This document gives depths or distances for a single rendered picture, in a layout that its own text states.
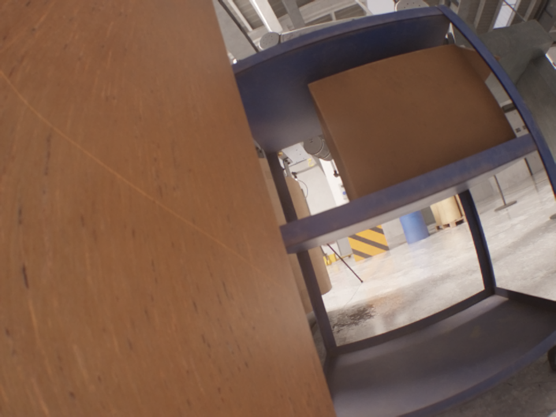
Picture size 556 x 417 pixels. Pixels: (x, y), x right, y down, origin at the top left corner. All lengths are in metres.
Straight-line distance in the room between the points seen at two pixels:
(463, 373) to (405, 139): 0.50
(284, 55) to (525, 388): 0.93
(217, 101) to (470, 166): 0.39
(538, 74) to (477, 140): 1.59
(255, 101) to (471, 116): 0.50
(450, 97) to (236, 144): 0.49
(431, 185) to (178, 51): 0.36
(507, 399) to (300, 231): 0.62
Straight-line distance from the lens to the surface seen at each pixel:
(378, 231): 6.18
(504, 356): 0.62
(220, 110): 0.16
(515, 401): 0.69
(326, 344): 0.86
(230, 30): 5.13
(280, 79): 0.59
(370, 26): 0.58
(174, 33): 0.16
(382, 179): 0.45
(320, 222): 0.37
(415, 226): 5.80
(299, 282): 1.24
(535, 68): 2.09
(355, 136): 0.47
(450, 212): 5.83
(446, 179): 0.41
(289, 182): 1.76
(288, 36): 1.56
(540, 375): 0.75
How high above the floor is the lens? 0.48
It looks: 13 degrees up
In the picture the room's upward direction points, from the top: 17 degrees counter-clockwise
